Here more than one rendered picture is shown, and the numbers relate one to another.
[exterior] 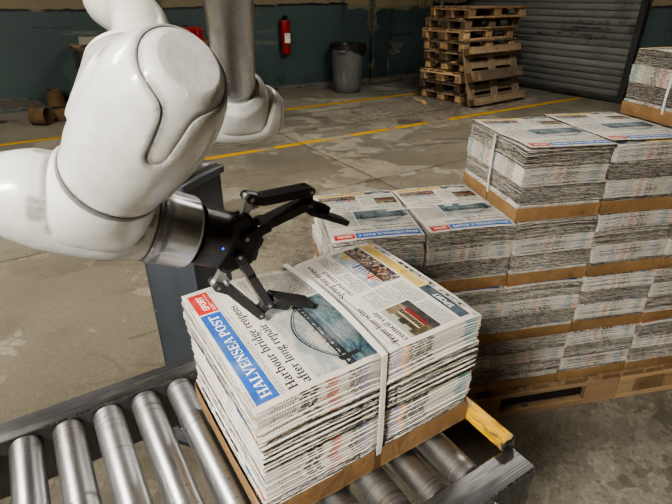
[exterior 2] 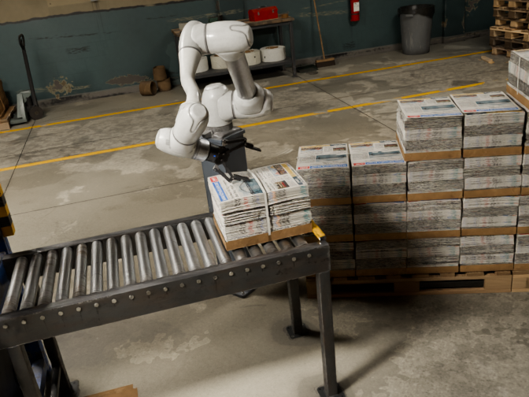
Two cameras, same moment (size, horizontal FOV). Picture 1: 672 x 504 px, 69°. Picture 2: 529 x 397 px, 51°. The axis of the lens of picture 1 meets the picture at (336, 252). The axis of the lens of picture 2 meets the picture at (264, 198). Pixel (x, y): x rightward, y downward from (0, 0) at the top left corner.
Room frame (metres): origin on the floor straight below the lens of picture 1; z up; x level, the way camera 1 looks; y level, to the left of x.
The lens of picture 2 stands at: (-1.42, -0.76, 1.93)
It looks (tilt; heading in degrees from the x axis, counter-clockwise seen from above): 24 degrees down; 20
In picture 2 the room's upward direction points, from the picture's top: 6 degrees counter-clockwise
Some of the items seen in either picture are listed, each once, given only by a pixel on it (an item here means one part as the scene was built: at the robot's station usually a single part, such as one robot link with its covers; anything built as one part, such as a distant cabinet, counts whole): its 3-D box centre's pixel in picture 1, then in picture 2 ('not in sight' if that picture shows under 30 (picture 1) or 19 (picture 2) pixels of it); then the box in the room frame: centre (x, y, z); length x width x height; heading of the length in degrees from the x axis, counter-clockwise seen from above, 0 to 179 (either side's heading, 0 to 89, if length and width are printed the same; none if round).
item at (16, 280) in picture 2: not in sight; (15, 287); (0.08, 0.90, 0.77); 0.47 x 0.05 x 0.05; 32
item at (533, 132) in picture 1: (538, 130); (427, 107); (1.58, -0.65, 1.06); 0.37 x 0.29 x 0.01; 11
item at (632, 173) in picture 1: (608, 160); (483, 124); (1.64, -0.94, 0.95); 0.38 x 0.29 x 0.23; 11
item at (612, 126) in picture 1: (611, 124); (482, 102); (1.66, -0.93, 1.06); 0.37 x 0.28 x 0.01; 11
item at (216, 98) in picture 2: not in sight; (217, 103); (1.37, 0.46, 1.17); 0.18 x 0.16 x 0.22; 101
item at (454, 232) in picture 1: (473, 303); (402, 217); (1.55, -0.52, 0.42); 1.17 x 0.39 x 0.83; 102
